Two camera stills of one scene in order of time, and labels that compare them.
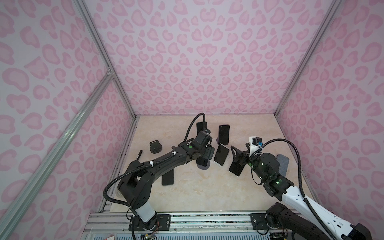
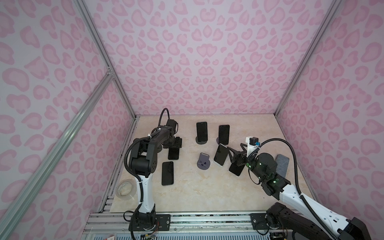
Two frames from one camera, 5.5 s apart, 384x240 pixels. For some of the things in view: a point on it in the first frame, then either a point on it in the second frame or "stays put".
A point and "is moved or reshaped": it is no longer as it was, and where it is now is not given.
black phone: [236, 168] stays put
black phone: [202, 161] is moved or reshaped
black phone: [168, 178] stays put
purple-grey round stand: [203, 167] stays put
